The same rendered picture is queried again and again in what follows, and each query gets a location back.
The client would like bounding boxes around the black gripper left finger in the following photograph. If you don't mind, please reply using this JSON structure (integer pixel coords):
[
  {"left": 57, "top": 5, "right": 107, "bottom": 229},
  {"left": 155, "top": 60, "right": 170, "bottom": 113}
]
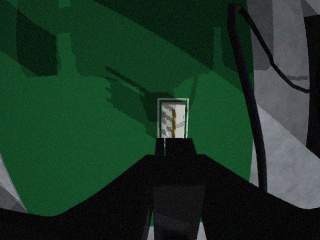
[{"left": 0, "top": 155, "right": 156, "bottom": 240}]

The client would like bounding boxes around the green circuit board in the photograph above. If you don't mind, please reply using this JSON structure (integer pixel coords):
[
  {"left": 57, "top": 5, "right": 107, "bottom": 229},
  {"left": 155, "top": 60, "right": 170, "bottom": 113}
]
[{"left": 0, "top": 0, "right": 253, "bottom": 217}]

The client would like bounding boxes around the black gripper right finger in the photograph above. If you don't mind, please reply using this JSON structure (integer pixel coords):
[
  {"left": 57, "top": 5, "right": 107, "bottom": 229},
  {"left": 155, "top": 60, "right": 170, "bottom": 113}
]
[{"left": 197, "top": 155, "right": 320, "bottom": 240}]

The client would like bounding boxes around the black cable with plug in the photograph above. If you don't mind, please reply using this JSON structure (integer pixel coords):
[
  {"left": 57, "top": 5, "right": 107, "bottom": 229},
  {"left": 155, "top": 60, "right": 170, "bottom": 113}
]
[{"left": 152, "top": 3, "right": 319, "bottom": 240}]

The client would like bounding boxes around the black cooling fan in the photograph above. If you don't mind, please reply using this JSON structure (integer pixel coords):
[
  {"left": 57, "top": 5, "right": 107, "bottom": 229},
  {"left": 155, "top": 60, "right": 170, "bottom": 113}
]
[{"left": 304, "top": 15, "right": 320, "bottom": 159}]

